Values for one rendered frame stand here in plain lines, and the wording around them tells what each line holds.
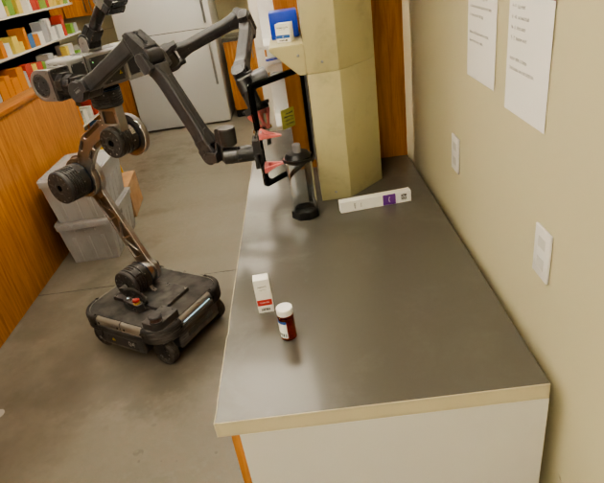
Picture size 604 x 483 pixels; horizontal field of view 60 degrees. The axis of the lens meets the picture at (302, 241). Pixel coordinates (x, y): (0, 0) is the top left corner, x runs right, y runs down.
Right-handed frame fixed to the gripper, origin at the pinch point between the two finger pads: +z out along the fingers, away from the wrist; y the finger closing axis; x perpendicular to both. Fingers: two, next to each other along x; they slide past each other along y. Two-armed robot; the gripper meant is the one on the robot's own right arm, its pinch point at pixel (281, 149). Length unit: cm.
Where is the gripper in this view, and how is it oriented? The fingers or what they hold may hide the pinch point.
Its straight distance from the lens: 183.5
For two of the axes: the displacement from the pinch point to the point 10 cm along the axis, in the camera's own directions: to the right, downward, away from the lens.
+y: -1.2, -8.7, -4.8
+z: 9.9, -1.2, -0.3
